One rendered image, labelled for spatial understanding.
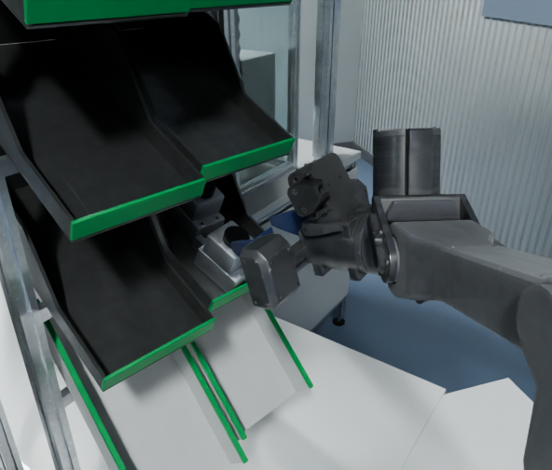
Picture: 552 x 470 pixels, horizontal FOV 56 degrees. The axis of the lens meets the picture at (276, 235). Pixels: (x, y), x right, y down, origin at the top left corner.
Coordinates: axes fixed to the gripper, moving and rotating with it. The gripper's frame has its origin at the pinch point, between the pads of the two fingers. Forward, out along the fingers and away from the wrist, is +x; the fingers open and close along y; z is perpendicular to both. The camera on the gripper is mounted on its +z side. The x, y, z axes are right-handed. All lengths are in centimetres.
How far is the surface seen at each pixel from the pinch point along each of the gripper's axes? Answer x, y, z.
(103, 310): 12.5, 15.1, -2.4
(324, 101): 74, -120, -8
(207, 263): 9.8, 2.3, -3.3
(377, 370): 11, -29, -43
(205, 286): 10.0, 3.5, -5.9
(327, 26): 68, -121, 16
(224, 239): 6.6, 1.5, -0.3
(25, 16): -1.2, 18.8, 24.6
